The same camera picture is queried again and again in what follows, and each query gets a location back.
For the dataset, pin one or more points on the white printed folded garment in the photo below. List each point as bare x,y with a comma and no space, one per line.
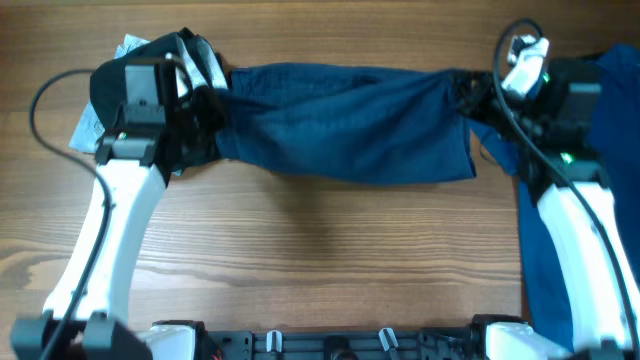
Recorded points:
89,128

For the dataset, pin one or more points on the navy blue shorts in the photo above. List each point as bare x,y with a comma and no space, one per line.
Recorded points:
359,124

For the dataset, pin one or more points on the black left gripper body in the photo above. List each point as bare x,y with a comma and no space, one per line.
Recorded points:
199,117

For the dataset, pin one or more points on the blue polo shirt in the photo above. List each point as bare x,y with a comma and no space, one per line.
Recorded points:
615,135

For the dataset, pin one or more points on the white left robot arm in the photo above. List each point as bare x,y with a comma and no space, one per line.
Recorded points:
85,316

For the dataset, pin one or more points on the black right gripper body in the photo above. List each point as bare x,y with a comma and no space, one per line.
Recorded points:
484,105

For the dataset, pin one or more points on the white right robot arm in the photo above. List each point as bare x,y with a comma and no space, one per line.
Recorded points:
548,111

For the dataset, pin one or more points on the dark green folded shorts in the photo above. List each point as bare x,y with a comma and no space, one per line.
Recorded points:
135,97

